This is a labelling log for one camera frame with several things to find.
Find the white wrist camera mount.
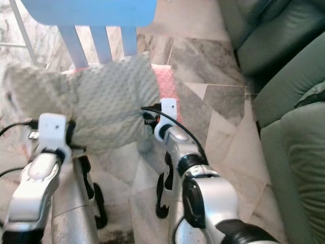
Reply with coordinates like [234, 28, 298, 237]
[154, 98, 178, 140]
[38, 113, 68, 153]

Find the light textured pillow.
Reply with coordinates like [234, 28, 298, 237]
[3, 52, 162, 152]

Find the light blue plastic kids chair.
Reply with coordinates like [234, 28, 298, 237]
[22, 0, 158, 69]

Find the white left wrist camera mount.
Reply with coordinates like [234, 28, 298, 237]
[38, 113, 68, 153]

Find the silver left robot leg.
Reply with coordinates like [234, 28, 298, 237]
[51, 152, 108, 244]

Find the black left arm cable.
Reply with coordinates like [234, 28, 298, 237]
[0, 118, 39, 178]

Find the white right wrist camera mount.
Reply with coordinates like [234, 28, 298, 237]
[154, 98, 178, 140]

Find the white metal rack frame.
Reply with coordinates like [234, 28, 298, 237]
[0, 0, 40, 67]

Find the green leather sofa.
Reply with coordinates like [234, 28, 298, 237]
[217, 0, 325, 244]

